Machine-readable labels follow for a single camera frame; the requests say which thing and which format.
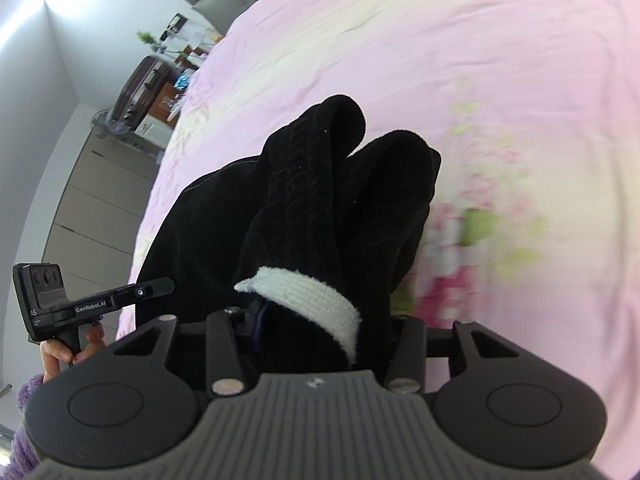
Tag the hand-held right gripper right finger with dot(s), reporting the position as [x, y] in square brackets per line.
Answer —
[407, 355]

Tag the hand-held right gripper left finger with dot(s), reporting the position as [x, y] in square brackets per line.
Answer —
[258, 325]

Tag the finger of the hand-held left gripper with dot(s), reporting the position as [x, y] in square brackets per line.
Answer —
[145, 291]

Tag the black sweater white cuff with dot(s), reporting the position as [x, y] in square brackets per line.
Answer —
[310, 200]

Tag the person's left forearm purple sleeve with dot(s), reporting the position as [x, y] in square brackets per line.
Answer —
[22, 440]

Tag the person's left hand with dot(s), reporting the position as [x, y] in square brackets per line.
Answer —
[55, 360]

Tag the beige drawer cabinet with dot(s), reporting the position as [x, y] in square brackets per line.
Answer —
[100, 195]

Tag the white box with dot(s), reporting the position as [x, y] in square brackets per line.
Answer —
[154, 131]

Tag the brown suitcase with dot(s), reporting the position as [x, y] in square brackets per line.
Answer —
[140, 85]

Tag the shiny blue ornament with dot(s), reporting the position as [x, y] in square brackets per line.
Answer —
[183, 81]

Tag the small green plant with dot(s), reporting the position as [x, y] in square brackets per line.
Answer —
[149, 40]

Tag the pink floral bedsheet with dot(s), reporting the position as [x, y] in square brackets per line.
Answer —
[500, 60]

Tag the black picture frame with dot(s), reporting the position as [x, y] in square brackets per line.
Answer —
[177, 23]

